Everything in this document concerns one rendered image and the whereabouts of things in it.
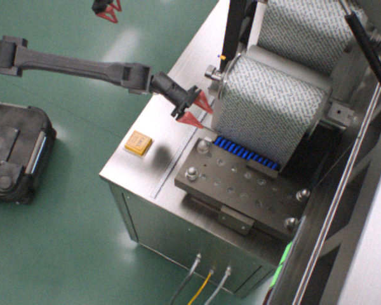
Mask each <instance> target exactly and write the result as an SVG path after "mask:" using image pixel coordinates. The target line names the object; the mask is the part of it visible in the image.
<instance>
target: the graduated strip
mask: <svg viewBox="0 0 381 305"><path fill-rule="evenodd" d="M214 102H215V97H214V96H211V97H210V99H209V100H208V103H209V105H210V107H211V106H212V105H213V103H214ZM207 113H208V112H206V111H205V110H202V111H201V113H200V114H199V117H198V118H197V120H198V121H199V122H200V123H201V122H202V121H203V120H204V119H205V117H206V115H207ZM197 129H198V127H195V126H192V128H191V129H190V131H189V133H188V135H187V136H186V138H185V139H184V141H183V142H182V145H181V146H180V147H179V149H178V151H177V153H176V154H175V156H174V157H173V159H172V160H171V162H170V164H169V166H168V167H167V169H166V171H164V173H163V175H162V177H161V178H160V180H159V182H158V183H157V186H156V187H155V188H154V189H153V191H152V192H151V194H150V196H149V197H151V198H153V199H156V198H157V196H158V195H159V192H160V191H161V189H162V188H163V186H164V183H166V181H167V180H168V178H169V176H170V175H171V172H172V171H173V169H174V168H175V167H176V165H177V163H178V161H179V159H180V158H181V156H182V154H183V152H184V151H185V150H186V148H187V146H188V145H189V142H190V141H191V139H192V138H193V136H194V135H195V133H196V132H197Z"/></svg>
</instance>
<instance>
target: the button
mask: <svg viewBox="0 0 381 305"><path fill-rule="evenodd" d="M151 142H152V138H150V137H148V136H146V135H144V134H143V133H141V132H139V131H137V130H134V131H133V132H132V134H131V136H130V137H129V139H128V140H127V141H126V143H125V145H124V146H125V148H126V149H128V150H130V151H132V152H134V153H136V154H137V155H139V156H143V155H144V152H145V151H146V150H147V148H148V147H149V146H150V143H151Z"/></svg>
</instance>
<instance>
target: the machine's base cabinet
mask: <svg viewBox="0 0 381 305"><path fill-rule="evenodd" d="M109 186H110V189H111V191H112V194H113V197H114V198H115V201H116V203H117V207H118V209H119V212H120V214H121V217H122V220H123V222H124V223H125V226H126V229H127V231H128V234H129V236H130V240H132V241H135V242H137V243H139V244H140V245H142V246H144V247H145V248H147V249H149V250H151V251H153V252H155V253H157V254H159V255H161V256H162V257H163V258H165V259H168V260H169V261H171V262H173V263H175V264H177V265H179V266H181V267H182V268H183V269H186V270H188V271H190V269H191V267H192V265H193V264H194V263H195V261H194V259H195V258H198V259H200V260H201V263H200V264H198V265H197V267H196V270H195V271H194V272H193V274H195V275H198V276H199V277H201V278H203V279H204V280H206V279H207V277H208V275H209V270H212V271H213V272H214V273H213V274H211V276H210V277H209V280H208V282H210V283H212V284H213V285H216V286H219V284H220V283H221V281H222V280H223V277H224V276H225V272H226V271H230V272H231V274H230V276H228V277H227V278H226V281H225V282H224V283H223V285H222V286H221V289H223V290H226V292H228V293H230V294H232V295H234V296H235V297H238V298H240V299H241V300H243V299H244V298H245V297H247V296H248V295H250V294H251V293H252V292H253V291H254V290H255V289H257V288H258V287H259V286H261V285H262V284H263V283H265V282H266V281H267V280H268V279H269V278H270V277H272V276H273V275H274V274H275V273H276V271H275V269H273V268H271V267H269V266H267V265H265V264H262V263H261V262H259V261H257V260H255V259H252V258H251V257H250V256H248V255H246V254H244V253H242V252H240V251H238V250H236V249H233V248H231V247H230V246H229V245H227V244H225V243H222V242H221V241H218V240H217V239H215V238H212V237H211V236H208V234H206V233H203V232H202V231H200V230H198V229H196V228H193V227H191V226H189V225H187V223H185V222H182V221H180V220H178V219H176V218H174V217H172V216H170V215H168V213H166V212H163V211H161V210H159V209H158V208H156V207H153V206H151V205H150V204H148V203H146V202H144V201H142V200H140V199H138V198H136V197H134V196H132V195H130V193H127V192H126V191H123V190H121V189H119V188H117V187H115V186H113V185H112V184H110V183H109Z"/></svg>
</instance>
